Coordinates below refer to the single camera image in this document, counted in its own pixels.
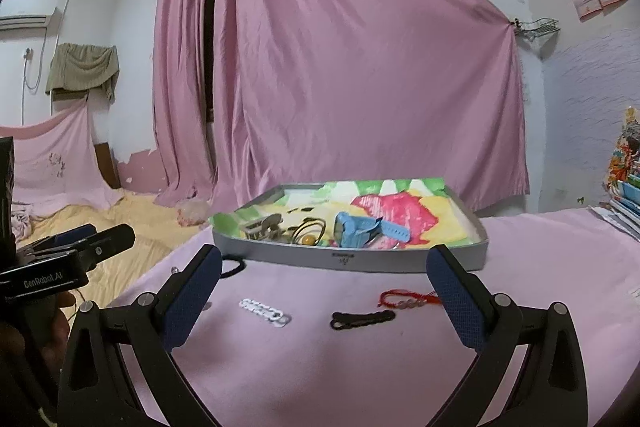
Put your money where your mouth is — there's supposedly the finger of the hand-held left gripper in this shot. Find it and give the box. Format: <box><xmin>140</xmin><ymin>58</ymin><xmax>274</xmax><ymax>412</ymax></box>
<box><xmin>60</xmin><ymin>224</ymin><xmax>137</xmax><ymax>275</ymax></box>
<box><xmin>17</xmin><ymin>223</ymin><xmax>99</xmax><ymax>259</ymax></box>

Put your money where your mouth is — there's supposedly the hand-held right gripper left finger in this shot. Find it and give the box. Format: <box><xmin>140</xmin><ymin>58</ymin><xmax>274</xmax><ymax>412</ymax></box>
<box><xmin>56</xmin><ymin>244</ymin><xmax>223</xmax><ymax>427</ymax></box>

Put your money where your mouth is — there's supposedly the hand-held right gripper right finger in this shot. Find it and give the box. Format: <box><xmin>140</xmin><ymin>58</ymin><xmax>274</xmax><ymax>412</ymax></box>
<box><xmin>426</xmin><ymin>244</ymin><xmax>590</xmax><ymax>427</ymax></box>

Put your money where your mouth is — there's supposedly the red string bracelet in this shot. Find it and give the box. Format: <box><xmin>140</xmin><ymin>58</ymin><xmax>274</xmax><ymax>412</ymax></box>
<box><xmin>378</xmin><ymin>289</ymin><xmax>444</xmax><ymax>311</ymax></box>

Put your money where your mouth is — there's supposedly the black hair tie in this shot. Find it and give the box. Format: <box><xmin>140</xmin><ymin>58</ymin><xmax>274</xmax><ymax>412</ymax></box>
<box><xmin>220</xmin><ymin>258</ymin><xmax>247</xmax><ymax>279</ymax></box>

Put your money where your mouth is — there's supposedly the silver chain bracelet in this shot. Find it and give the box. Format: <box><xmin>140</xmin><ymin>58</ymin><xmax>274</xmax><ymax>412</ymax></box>
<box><xmin>238</xmin><ymin>296</ymin><xmax>293</xmax><ymax>328</ymax></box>

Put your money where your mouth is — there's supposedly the grey jewelry tray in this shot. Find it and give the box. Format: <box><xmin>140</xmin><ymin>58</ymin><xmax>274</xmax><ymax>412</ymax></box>
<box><xmin>207</xmin><ymin>178</ymin><xmax>489</xmax><ymax>272</ymax></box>

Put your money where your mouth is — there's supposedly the person's left hand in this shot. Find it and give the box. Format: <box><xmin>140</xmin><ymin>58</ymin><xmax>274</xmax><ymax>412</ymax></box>
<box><xmin>36</xmin><ymin>292</ymin><xmax>77</xmax><ymax>360</ymax></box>

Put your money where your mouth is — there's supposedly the yellow blanket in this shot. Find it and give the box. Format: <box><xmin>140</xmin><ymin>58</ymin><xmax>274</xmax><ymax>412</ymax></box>
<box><xmin>20</xmin><ymin>189</ymin><xmax>216</xmax><ymax>308</ymax></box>

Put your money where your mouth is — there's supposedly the crumpled pink cloth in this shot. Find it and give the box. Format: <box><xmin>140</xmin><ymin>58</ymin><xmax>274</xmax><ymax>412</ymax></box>
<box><xmin>9</xmin><ymin>201</ymin><xmax>37</xmax><ymax>244</ymax></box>

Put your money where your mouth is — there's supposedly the pink embroidered hanging sheet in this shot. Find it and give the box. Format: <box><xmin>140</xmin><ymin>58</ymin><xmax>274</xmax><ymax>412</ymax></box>
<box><xmin>0</xmin><ymin>99</ymin><xmax>126</xmax><ymax>212</ymax></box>

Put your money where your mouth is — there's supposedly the dark wooden board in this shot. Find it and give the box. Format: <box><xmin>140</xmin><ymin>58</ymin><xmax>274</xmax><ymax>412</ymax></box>
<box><xmin>93</xmin><ymin>142</ymin><xmax>124</xmax><ymax>190</ymax></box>

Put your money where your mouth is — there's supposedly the clear plastic bag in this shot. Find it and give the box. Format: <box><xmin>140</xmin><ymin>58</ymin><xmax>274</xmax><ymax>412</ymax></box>
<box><xmin>177</xmin><ymin>200</ymin><xmax>212</xmax><ymax>228</ymax></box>

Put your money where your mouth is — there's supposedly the grey claw hair clip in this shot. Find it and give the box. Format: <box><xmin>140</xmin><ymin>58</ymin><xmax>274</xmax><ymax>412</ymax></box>
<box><xmin>243</xmin><ymin>213</ymin><xmax>284</xmax><ymax>242</ymax></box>

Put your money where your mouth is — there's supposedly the blue watch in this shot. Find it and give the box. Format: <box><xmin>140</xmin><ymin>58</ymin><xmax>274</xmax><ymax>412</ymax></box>
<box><xmin>334</xmin><ymin>211</ymin><xmax>412</xmax><ymax>251</ymax></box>

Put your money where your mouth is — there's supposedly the pink tablecloth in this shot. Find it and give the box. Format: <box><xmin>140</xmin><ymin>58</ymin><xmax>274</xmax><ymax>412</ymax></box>
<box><xmin>107</xmin><ymin>207</ymin><xmax>640</xmax><ymax>427</ymax></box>

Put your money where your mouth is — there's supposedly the olive green towel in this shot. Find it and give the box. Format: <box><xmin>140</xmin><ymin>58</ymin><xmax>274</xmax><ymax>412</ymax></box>
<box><xmin>45</xmin><ymin>42</ymin><xmax>121</xmax><ymax>104</ymax></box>

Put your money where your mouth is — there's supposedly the narrow pink curtain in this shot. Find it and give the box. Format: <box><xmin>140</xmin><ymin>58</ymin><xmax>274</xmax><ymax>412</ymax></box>
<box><xmin>151</xmin><ymin>0</ymin><xmax>236</xmax><ymax>208</ymax></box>

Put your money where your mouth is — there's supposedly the stack of books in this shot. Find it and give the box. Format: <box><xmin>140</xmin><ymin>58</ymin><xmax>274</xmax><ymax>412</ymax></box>
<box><xmin>589</xmin><ymin>106</ymin><xmax>640</xmax><ymax>244</ymax></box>

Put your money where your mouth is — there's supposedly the white air conditioner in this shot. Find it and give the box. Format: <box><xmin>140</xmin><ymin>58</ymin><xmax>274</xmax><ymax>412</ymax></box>
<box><xmin>0</xmin><ymin>0</ymin><xmax>60</xmax><ymax>32</ymax></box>

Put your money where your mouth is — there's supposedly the wide pink curtain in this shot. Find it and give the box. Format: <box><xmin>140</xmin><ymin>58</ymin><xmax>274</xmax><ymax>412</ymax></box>
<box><xmin>210</xmin><ymin>0</ymin><xmax>531</xmax><ymax>214</ymax></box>

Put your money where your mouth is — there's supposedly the gold ring bracelet with bead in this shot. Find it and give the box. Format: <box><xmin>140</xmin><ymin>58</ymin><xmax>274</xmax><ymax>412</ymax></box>
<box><xmin>289</xmin><ymin>217</ymin><xmax>329</xmax><ymax>248</ymax></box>

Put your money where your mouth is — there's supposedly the white power cable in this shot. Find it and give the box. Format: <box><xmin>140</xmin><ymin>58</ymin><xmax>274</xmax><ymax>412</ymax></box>
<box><xmin>22</xmin><ymin>26</ymin><xmax>52</xmax><ymax>90</ymax></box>

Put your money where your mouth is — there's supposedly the metal wire wall rack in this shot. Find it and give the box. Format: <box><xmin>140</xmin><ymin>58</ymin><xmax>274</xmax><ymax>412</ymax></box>
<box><xmin>511</xmin><ymin>17</ymin><xmax>561</xmax><ymax>42</ymax></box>

